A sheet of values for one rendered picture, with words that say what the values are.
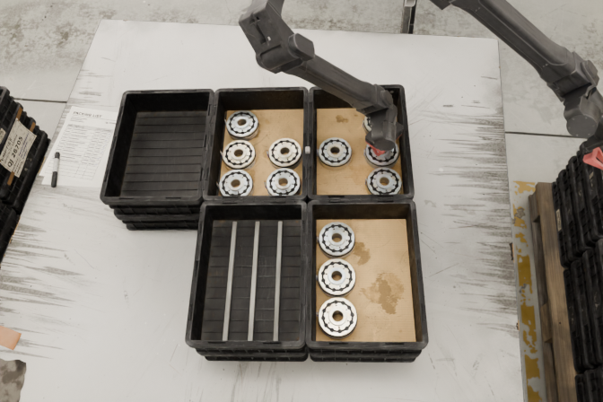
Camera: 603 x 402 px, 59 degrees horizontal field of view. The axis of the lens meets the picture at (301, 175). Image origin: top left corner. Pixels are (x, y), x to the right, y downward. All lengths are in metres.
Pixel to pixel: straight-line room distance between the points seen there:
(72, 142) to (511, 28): 1.52
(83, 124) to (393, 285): 1.25
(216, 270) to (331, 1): 2.13
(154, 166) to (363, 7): 1.90
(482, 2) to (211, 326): 1.03
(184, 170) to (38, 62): 1.90
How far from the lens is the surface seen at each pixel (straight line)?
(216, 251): 1.56
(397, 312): 1.48
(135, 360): 1.68
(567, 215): 2.37
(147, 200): 1.57
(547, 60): 1.20
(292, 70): 1.17
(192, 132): 1.77
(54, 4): 3.75
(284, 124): 1.73
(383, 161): 1.62
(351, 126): 1.72
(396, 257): 1.53
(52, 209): 1.96
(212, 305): 1.51
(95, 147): 2.02
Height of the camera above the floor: 2.26
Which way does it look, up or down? 61 degrees down
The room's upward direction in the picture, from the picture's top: 7 degrees counter-clockwise
